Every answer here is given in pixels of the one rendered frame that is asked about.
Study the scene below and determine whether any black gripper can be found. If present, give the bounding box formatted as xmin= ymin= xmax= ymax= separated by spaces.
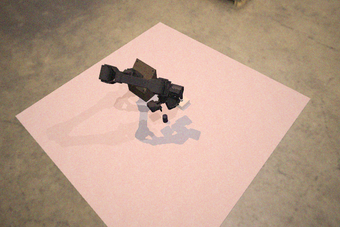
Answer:
xmin=147 ymin=95 xmax=165 ymax=112

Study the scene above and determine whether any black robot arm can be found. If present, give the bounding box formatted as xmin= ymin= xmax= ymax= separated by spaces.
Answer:
xmin=99 ymin=64 xmax=184 ymax=110

